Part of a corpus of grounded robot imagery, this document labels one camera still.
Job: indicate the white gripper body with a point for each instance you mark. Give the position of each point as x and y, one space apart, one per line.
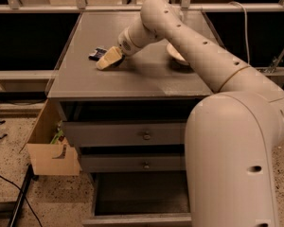
126 45

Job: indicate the blue rxbar blueberry wrapper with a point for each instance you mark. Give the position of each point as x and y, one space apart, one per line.
97 54

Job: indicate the grey middle drawer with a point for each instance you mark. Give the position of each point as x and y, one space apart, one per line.
132 163

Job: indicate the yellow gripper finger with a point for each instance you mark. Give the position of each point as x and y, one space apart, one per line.
112 57

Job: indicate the black metal floor bar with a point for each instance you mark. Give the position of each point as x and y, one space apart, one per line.
21 198

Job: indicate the aluminium rail frame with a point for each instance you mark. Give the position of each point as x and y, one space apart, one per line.
252 30

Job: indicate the grey open bottom drawer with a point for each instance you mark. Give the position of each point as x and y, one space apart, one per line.
140 199

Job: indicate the green item in box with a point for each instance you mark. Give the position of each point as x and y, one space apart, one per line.
58 134

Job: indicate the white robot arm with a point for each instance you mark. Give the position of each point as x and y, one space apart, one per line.
230 135

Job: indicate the grey three-drawer cabinet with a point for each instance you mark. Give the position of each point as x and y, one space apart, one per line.
149 87

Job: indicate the brown cardboard box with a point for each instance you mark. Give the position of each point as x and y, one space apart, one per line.
48 159

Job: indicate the white paper bowl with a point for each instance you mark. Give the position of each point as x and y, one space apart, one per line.
176 55

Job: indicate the grey top drawer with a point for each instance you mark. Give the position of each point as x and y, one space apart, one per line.
84 134

